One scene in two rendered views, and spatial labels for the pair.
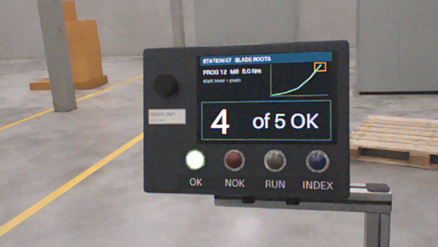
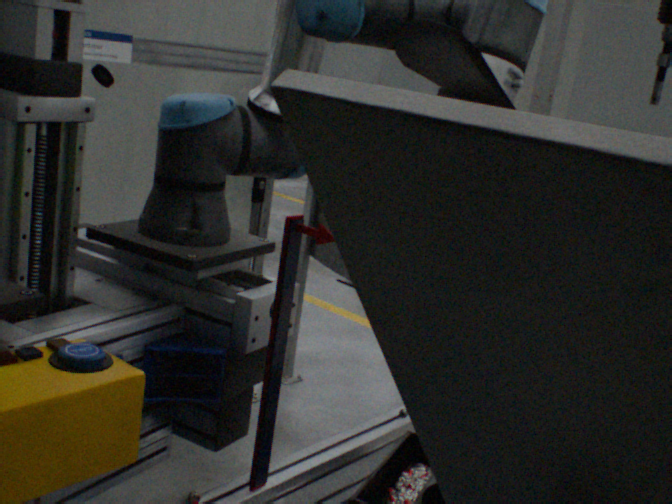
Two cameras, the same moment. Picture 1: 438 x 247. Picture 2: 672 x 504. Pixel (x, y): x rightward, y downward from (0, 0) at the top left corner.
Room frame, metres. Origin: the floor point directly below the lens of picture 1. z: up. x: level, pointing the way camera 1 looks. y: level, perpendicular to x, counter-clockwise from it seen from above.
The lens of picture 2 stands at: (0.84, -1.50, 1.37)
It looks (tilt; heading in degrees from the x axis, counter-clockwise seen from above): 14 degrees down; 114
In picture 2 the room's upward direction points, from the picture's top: 9 degrees clockwise
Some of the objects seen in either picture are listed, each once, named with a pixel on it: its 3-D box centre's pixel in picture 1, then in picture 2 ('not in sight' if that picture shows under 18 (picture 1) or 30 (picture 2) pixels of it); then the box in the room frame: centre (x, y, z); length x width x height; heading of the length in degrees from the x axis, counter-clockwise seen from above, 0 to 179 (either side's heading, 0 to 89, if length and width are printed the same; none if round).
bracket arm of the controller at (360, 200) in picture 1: (299, 195); not in sight; (0.58, -0.11, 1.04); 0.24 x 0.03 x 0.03; 77
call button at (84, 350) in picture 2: not in sight; (81, 357); (0.38, -0.97, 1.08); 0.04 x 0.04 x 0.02
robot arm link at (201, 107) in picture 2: not in sight; (199, 134); (0.08, -0.39, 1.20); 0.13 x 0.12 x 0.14; 53
